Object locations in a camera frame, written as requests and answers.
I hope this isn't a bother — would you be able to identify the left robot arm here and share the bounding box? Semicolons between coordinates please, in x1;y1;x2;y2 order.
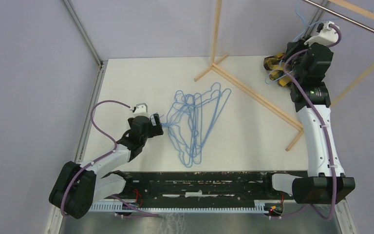
48;114;164;219

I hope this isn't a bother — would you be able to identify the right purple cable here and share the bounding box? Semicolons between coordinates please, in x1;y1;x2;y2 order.
282;24;342;220

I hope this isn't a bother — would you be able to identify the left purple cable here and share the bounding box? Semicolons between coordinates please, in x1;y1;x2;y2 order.
60;100;134;217

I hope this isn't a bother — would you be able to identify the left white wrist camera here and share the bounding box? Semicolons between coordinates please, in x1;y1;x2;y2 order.
132;103;148;117

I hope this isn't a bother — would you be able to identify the metal rack rod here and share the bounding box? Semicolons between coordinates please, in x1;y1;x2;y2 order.
302;0;374;34

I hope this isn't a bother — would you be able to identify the pile of blue hangers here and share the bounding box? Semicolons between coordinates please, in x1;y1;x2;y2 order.
160;82;232;168

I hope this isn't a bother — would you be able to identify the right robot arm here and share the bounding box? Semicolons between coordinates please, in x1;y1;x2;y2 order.
262;40;356;204

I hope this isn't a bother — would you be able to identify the wooden clothes rack frame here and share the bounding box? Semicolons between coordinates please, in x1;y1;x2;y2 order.
194;0;374;151

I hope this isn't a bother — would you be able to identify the white cable duct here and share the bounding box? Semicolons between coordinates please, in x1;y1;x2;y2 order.
88;199;284;214

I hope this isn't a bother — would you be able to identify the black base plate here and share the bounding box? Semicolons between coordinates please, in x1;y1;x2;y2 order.
117;171;294;216

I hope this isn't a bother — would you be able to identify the purple cable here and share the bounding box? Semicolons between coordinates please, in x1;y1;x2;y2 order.
282;24;342;220
60;100;134;217

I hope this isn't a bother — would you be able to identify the yellow plaid shirt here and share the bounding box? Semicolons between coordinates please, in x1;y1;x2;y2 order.
263;53;292;87

